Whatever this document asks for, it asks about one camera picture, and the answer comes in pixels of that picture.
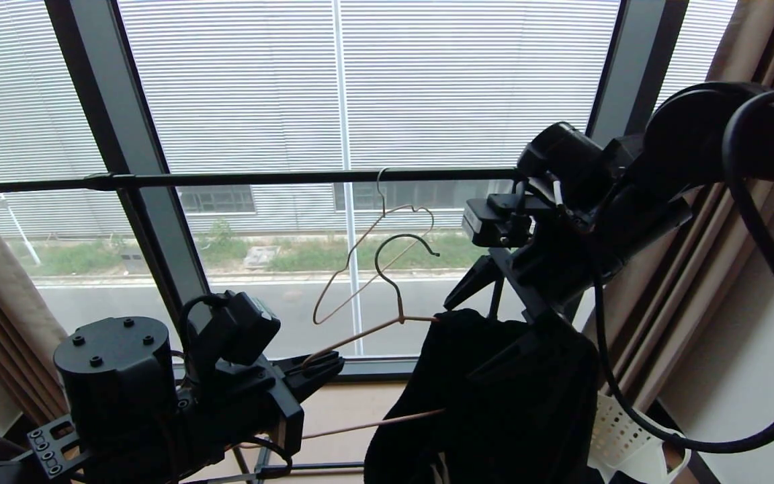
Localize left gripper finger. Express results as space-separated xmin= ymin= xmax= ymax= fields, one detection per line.
xmin=276 ymin=351 xmax=346 ymax=374
xmin=288 ymin=362 xmax=346 ymax=404

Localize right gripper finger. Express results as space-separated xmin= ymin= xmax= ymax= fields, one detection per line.
xmin=444 ymin=255 xmax=501 ymax=311

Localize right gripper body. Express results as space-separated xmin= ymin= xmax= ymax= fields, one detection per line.
xmin=488 ymin=202 xmax=633 ymax=328

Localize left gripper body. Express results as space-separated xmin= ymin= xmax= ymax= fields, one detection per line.
xmin=179 ymin=360 xmax=306 ymax=466

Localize pink clothes hanger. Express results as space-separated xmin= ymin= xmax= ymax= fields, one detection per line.
xmin=313 ymin=168 xmax=436 ymax=327
xmin=236 ymin=233 xmax=446 ymax=451

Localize black shorts with white cord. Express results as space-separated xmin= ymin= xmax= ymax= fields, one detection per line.
xmin=363 ymin=308 xmax=601 ymax=484

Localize white laundry basket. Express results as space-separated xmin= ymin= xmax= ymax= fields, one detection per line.
xmin=587 ymin=390 xmax=691 ymax=484

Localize black clothes rack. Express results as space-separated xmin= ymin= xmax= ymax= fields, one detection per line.
xmin=0 ymin=167 xmax=523 ymax=484

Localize window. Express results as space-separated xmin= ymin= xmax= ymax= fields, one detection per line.
xmin=0 ymin=0 xmax=740 ymax=385

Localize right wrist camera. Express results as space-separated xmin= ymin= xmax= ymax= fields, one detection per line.
xmin=462 ymin=194 xmax=557 ymax=249

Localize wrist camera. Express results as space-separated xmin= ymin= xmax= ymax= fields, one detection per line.
xmin=462 ymin=194 xmax=557 ymax=249
xmin=182 ymin=290 xmax=282 ymax=387

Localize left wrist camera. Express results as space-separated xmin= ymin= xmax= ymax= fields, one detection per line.
xmin=182 ymin=290 xmax=282 ymax=387

